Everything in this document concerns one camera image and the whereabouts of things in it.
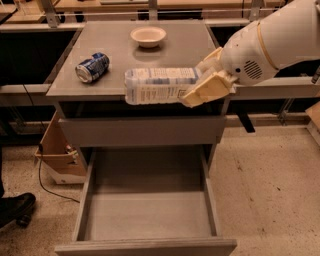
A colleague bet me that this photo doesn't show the blue soda can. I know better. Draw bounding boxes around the blue soda can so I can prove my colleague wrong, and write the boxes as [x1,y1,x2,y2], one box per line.
[75,52,110,83]

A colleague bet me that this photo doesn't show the black cable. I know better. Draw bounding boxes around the black cable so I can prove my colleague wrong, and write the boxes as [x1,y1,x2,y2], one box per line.
[21,84,81,204]

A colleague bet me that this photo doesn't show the grey drawer cabinet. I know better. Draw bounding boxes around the grey drawer cabinet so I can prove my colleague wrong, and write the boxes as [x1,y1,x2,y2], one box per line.
[47,21,237,256]

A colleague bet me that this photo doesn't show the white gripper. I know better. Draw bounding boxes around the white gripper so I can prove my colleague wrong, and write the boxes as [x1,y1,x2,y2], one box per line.
[181,21,278,108]

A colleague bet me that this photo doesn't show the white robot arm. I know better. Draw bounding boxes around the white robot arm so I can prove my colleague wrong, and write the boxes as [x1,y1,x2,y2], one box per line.
[180,0,320,107]

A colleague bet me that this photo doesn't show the open grey middle drawer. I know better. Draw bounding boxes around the open grey middle drawer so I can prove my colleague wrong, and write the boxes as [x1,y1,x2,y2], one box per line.
[55,146,237,256]

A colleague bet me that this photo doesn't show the cardboard box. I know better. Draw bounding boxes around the cardboard box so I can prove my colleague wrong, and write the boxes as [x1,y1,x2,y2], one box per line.
[35,112,86,184]

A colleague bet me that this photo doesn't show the white paper bowl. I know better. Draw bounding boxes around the white paper bowl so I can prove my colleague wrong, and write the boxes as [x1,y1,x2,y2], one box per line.
[130,26,167,48]

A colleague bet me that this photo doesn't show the clear plastic bottle blue label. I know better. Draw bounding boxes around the clear plastic bottle blue label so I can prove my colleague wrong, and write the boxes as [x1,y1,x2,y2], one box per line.
[124,67,202,105]

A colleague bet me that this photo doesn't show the grey top drawer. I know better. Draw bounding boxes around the grey top drawer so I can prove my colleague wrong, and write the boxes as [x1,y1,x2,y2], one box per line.
[59,116,225,147]

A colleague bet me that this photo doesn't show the black chair caster wheel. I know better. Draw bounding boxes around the black chair caster wheel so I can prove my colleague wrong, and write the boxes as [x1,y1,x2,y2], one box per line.
[16,213,31,228]

